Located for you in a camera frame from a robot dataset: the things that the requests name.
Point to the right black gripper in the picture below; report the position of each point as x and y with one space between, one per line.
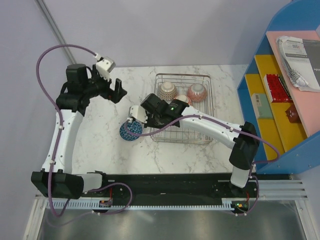
149 123

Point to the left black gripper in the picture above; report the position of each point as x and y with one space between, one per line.
115 96

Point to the blue triangle pattern bowl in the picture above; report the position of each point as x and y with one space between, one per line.
130 130

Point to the brown square pattern bowl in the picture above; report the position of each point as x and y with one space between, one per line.
167 91

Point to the orange floral bowl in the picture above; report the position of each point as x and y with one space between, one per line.
184 98

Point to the metal wire dish rack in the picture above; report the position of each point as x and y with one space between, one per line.
182 82

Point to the leaf pattern bowl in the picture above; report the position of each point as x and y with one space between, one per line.
197 92

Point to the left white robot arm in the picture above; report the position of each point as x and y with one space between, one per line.
55 179

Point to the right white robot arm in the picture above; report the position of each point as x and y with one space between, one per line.
241 139

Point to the pale green box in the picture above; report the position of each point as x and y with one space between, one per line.
261 106

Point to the aluminium corner profile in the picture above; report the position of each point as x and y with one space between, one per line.
44 9

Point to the red patterned box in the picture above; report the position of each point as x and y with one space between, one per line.
276 89

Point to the blue wooden shelf unit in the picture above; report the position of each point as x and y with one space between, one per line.
287 119

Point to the brown small toy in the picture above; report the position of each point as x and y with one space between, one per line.
292 114

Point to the spiral bound booklet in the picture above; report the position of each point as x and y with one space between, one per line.
301 61

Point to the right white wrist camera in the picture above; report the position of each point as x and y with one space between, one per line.
137 113

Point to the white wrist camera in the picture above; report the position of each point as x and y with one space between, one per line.
137 113
104 67

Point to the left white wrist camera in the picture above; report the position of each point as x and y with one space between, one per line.
104 67

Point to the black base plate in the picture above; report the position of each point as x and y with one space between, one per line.
189 188

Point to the white cable duct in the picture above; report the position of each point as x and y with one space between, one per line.
103 205

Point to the aluminium rail frame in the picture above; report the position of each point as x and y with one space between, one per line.
269 187

